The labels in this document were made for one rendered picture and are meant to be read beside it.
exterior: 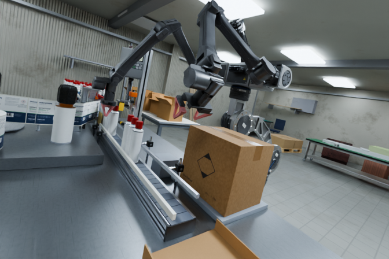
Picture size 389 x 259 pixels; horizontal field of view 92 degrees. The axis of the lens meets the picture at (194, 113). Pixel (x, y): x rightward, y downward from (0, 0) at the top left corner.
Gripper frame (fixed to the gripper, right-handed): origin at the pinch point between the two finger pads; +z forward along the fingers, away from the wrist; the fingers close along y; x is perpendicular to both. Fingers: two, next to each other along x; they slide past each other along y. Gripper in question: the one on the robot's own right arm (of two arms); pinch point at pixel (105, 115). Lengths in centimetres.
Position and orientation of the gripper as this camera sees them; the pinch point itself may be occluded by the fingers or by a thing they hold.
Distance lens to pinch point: 124.9
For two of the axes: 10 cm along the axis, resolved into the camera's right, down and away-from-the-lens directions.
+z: -2.2, 9.7, 0.9
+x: 7.6, 1.1, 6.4
